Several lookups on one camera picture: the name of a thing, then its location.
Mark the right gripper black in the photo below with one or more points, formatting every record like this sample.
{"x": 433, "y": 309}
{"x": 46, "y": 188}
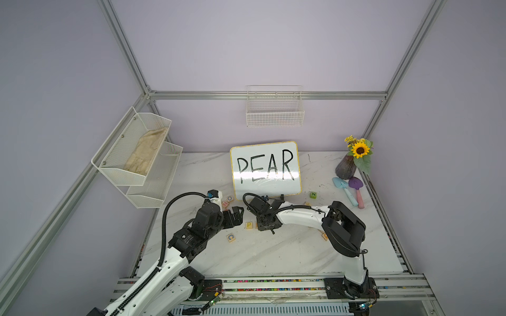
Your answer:
{"x": 263, "y": 216}

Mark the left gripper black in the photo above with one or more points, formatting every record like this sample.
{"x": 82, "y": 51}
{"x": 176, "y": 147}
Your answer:
{"x": 236, "y": 216}

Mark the wooden P letter block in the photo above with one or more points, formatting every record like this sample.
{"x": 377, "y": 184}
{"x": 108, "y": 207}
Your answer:
{"x": 249, "y": 225}

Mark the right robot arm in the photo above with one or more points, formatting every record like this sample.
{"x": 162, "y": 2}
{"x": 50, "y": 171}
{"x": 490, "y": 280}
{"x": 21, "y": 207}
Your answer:
{"x": 345, "y": 231}

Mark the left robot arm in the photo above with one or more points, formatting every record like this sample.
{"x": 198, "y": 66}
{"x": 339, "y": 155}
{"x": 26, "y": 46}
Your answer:
{"x": 172, "y": 280}

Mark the wooden C letter block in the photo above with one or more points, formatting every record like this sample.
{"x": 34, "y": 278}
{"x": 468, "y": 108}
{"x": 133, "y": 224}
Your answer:
{"x": 231, "y": 237}

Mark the whiteboard with PEAR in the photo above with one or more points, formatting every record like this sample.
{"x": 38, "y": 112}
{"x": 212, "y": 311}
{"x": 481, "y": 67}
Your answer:
{"x": 266, "y": 169}

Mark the light blue toy shovel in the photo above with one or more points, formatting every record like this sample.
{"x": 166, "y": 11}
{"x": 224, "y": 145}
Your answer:
{"x": 340, "y": 183}

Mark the dark glass vase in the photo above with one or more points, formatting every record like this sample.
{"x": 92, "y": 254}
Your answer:
{"x": 346, "y": 168}

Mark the purple pink toy shovel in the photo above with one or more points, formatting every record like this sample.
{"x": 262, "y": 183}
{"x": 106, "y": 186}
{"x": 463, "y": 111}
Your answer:
{"x": 357, "y": 184}

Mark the beige cloth in shelf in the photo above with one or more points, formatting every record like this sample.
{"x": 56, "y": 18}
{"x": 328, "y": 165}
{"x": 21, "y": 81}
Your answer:
{"x": 143, "y": 156}

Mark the white two-tier mesh shelf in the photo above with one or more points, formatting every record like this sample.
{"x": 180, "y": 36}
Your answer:
{"x": 142, "y": 191}

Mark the sunflower bouquet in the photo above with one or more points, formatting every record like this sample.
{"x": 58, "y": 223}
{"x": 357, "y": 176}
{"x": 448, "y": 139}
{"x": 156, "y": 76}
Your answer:
{"x": 360, "y": 150}

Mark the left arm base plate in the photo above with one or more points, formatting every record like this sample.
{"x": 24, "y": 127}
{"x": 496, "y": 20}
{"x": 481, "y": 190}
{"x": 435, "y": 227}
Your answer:
{"x": 207, "y": 290}

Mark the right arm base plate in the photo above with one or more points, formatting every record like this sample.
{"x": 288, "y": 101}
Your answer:
{"x": 341, "y": 288}

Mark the white wire wall basket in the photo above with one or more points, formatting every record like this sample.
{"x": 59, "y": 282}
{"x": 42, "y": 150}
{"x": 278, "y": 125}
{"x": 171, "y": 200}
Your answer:
{"x": 274, "y": 106}

